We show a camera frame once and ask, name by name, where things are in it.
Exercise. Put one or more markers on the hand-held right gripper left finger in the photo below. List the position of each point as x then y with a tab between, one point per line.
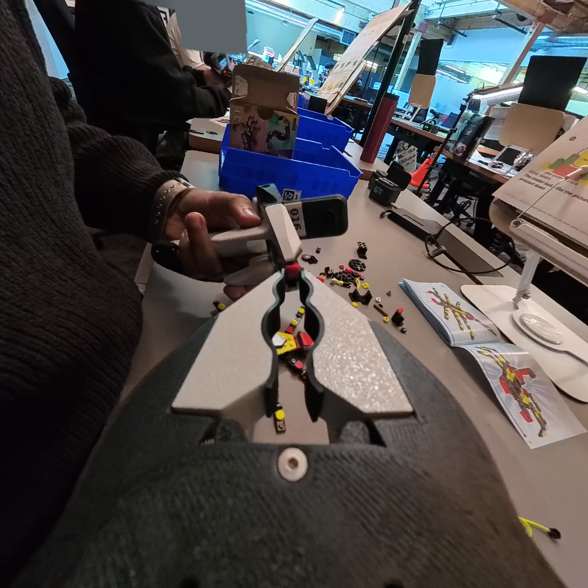
225	363

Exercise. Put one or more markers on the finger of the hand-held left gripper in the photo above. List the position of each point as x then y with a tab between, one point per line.
280	229
250	275

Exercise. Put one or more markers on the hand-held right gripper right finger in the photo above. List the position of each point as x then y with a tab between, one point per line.
363	367

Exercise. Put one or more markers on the small black red lego assembly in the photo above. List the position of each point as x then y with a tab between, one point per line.
290	280

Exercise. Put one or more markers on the pile of lego pieces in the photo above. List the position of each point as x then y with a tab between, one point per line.
349	278

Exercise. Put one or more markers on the black yellow lego scorpion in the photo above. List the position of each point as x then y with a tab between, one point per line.
294	342

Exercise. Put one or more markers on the lego instruction booklet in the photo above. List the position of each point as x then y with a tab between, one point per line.
436	312

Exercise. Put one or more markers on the black round lego plate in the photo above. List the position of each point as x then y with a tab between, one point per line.
357	265

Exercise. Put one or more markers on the person's left hand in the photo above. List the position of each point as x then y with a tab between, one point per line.
206	220

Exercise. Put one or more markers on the blue bin with printed tag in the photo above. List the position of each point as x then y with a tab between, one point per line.
285	174

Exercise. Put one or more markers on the black charger with display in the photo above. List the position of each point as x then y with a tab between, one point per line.
388	186

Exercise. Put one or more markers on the black power adapter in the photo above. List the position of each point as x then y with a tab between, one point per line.
413	220

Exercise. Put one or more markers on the white floor sign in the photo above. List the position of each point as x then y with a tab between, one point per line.
405	156

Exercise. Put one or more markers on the orange traffic cone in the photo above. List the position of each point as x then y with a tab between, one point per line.
422	172

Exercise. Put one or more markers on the brown cardboard box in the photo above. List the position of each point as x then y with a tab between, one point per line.
262	105

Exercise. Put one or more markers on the cardboard sign board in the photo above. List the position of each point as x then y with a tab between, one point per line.
358	59

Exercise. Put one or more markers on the white tablet stand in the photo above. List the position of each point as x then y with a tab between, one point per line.
528	321

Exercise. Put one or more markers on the printed instruction board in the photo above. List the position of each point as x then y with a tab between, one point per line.
551	193

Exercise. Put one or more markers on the black monitor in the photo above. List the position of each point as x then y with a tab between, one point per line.
551	82

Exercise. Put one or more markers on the black lego bracket with pin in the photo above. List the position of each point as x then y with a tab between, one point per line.
398	320

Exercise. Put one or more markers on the dark red post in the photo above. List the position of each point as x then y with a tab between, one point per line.
376	133

